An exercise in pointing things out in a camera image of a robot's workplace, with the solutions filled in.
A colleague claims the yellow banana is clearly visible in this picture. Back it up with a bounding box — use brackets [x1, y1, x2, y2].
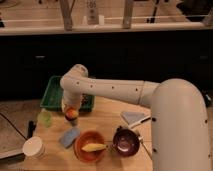
[82, 143, 107, 152]

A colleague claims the orange bowl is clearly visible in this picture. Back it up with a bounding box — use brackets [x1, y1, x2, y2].
[74, 131, 107, 163]

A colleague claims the black object at table edge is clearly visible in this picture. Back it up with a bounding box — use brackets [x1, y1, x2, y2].
[27, 121, 36, 139]

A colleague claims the orange red apple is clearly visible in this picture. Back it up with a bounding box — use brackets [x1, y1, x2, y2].
[65, 108, 79, 121]

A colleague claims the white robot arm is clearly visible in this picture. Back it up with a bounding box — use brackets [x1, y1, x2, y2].
[60, 64, 212, 171]

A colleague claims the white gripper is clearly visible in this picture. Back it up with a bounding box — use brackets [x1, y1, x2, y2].
[61, 90, 82, 112]

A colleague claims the blue sponge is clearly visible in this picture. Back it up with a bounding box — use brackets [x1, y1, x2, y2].
[59, 127, 80, 148]

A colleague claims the grey folded cloth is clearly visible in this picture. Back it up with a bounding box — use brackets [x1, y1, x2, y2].
[121, 111, 146, 125]

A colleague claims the black white marker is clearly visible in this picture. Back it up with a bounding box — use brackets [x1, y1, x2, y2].
[128, 116, 151, 129]

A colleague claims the light green plastic cup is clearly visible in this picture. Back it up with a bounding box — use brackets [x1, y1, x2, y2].
[37, 109, 52, 127]

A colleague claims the white paper cup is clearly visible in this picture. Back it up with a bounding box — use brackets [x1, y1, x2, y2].
[22, 136, 45, 158]

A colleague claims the green plastic tray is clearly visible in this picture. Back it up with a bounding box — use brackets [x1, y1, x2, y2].
[40, 76, 94, 112]

